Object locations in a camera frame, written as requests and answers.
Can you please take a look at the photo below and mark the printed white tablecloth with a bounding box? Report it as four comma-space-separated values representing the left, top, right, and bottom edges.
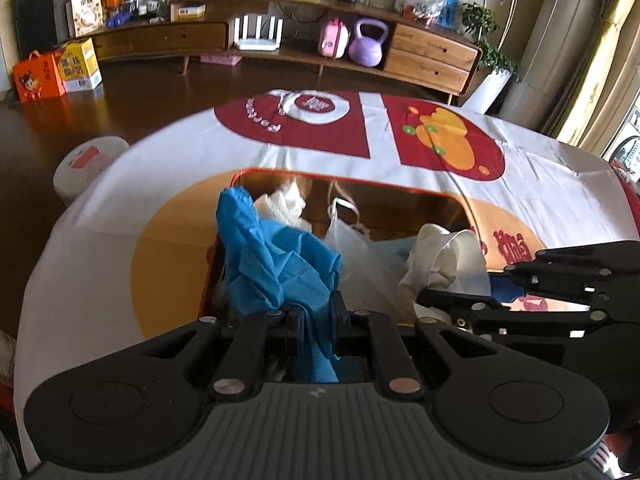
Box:
14, 90, 639, 479

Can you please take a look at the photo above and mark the purple kettlebell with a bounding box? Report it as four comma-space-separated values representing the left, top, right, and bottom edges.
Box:
348, 18, 390, 68

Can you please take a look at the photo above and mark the clear plastic bag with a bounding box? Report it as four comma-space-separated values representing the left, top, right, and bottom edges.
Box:
323, 197, 406, 323

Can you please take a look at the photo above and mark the orange gift bag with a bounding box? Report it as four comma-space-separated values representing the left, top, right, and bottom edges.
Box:
12, 51, 66, 104

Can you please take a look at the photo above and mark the green potted tree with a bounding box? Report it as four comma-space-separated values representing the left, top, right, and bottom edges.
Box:
461, 0, 520, 114

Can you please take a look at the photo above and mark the wooden tv cabinet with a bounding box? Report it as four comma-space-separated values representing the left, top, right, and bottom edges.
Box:
91, 0, 482, 98

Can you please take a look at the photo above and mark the white cloth glove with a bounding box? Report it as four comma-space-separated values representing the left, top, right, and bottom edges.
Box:
395, 223, 491, 324

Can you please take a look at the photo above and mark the blue rubber glove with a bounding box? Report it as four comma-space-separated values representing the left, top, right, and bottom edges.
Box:
216, 186, 341, 384

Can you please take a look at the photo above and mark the black mini fridge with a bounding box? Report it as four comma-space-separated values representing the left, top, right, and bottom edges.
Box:
14, 0, 70, 58

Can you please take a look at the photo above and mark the white wifi router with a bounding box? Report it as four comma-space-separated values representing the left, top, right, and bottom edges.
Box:
232, 14, 283, 52

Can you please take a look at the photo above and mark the yellow carton box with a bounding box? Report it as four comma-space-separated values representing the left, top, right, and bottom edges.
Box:
54, 38, 102, 93

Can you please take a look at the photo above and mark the red metal tin box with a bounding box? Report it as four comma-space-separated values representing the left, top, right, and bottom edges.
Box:
231, 168, 491, 323

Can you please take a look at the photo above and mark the white cereal box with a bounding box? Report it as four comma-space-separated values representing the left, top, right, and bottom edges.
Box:
70, 0, 104, 37

